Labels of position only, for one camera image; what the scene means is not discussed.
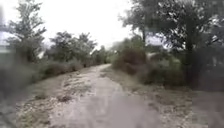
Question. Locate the pale dirt path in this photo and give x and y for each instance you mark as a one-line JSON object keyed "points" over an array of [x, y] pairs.
{"points": [[100, 106]]}

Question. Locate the large dark tree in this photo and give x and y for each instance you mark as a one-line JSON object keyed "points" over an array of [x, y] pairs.
{"points": [[186, 30]]}

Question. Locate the green bushes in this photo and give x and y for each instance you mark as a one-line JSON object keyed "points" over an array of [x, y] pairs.
{"points": [[150, 66]]}

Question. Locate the dry grass verge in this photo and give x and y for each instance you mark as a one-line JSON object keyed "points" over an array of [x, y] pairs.
{"points": [[173, 103], [40, 96]]}

